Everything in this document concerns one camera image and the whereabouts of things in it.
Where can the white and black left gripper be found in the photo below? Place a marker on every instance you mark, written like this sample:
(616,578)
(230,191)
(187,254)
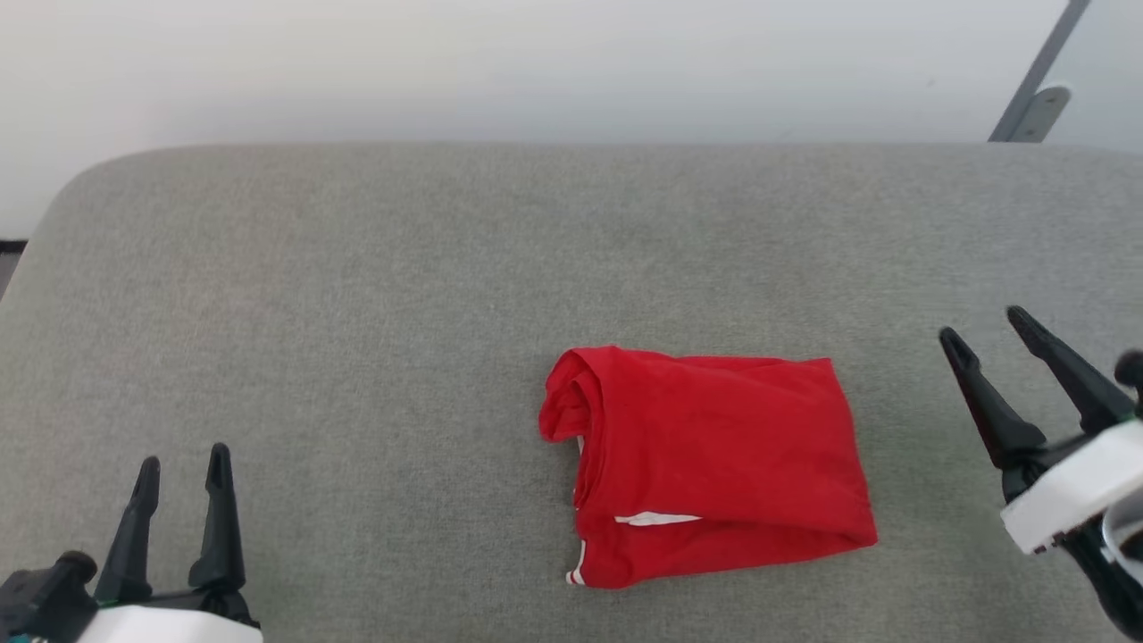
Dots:
(134,625)

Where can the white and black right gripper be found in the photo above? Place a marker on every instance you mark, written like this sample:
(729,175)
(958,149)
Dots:
(1072,491)

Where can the red garment with white stripes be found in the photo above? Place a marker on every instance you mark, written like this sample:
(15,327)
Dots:
(714,446)

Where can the grey fabric sofa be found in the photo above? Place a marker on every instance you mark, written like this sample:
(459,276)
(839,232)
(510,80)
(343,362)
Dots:
(357,313)

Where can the grey metal bracket bar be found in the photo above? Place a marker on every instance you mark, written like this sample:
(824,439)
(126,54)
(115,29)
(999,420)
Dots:
(1040,89)

